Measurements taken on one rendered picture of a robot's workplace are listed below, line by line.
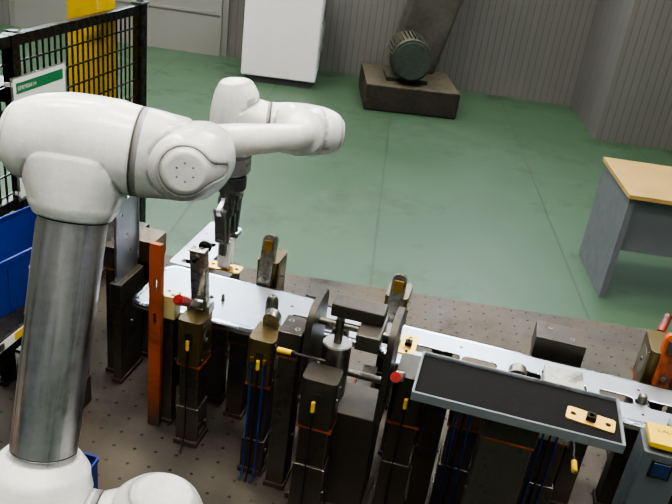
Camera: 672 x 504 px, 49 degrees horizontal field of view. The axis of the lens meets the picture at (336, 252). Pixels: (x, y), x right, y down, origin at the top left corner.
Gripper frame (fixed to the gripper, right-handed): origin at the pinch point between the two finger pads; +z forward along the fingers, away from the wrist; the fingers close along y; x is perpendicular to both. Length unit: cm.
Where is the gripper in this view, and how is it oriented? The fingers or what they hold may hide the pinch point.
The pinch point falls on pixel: (225, 252)
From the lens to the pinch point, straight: 178.8
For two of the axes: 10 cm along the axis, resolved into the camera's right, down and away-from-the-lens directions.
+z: -1.2, 8.9, 4.4
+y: 2.5, -4.0, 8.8
